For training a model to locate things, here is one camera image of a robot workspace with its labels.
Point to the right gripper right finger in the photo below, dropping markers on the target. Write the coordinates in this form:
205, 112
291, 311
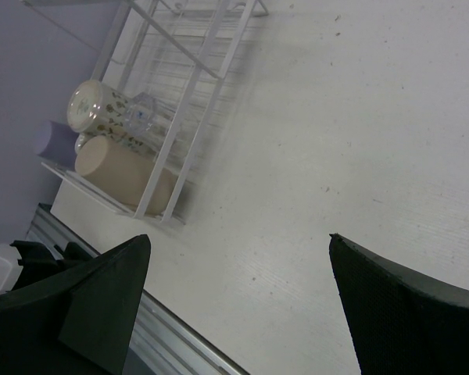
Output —
401, 321

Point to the clear glass lower tier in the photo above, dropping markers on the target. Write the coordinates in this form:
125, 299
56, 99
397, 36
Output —
148, 119

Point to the lavender cup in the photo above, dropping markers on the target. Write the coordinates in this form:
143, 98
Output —
55, 142

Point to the beige cup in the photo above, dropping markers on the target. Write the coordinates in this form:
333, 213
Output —
114, 169

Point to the floral white mug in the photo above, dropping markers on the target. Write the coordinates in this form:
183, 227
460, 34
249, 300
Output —
97, 109

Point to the white wire dish rack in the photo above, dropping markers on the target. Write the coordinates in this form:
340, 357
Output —
187, 54

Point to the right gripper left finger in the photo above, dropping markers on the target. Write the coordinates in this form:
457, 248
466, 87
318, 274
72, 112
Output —
79, 321

